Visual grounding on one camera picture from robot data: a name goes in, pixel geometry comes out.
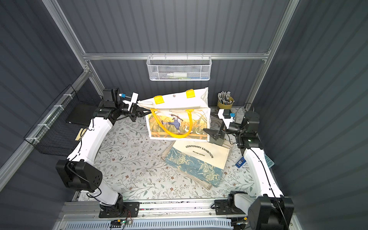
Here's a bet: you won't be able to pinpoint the black wire wall basket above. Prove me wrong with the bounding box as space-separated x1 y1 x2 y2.
24 82 101 157

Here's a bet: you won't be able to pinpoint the cream tote bag front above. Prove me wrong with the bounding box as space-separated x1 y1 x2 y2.
160 107 245 190

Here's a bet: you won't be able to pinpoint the cream tote yellow handles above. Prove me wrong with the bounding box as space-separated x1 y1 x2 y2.
138 87 211 142

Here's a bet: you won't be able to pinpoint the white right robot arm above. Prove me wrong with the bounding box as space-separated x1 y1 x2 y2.
205 109 294 230

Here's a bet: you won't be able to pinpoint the cream tote blue print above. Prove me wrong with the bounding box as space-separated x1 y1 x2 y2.
164 140 231 188

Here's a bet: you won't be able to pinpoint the bundle of pencils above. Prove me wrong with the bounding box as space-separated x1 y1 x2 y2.
218 91 231 101

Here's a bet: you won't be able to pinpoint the white wire wall basket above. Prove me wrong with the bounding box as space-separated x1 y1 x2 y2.
146 57 212 81

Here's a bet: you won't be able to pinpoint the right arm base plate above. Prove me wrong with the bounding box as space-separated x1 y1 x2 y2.
210 199 234 215

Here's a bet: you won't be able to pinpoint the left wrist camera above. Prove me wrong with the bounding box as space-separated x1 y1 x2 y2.
118 93 139 114

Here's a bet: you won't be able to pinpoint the yellow sticky notepad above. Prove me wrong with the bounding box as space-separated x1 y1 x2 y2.
75 128 87 141

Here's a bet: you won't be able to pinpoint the white tube in basket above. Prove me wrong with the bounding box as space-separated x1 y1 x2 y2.
167 72 188 79

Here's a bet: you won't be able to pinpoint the teal calculator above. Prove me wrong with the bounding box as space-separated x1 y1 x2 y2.
264 155 275 168

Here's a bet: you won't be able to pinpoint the yellow pencil cup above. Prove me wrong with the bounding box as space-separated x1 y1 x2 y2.
217 96 234 109

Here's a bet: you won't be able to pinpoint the blue black marker device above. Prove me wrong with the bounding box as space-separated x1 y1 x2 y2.
235 156 246 168

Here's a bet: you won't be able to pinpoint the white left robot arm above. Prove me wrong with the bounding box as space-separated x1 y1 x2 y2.
56 88 149 209

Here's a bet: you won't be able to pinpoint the black notebook in basket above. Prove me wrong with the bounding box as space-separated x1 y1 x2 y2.
66 104 97 126

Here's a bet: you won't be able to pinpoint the olive green canvas bag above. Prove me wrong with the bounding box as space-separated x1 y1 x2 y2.
209 137 232 149

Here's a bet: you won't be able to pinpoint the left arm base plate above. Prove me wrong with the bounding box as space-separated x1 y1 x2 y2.
99 202 140 219

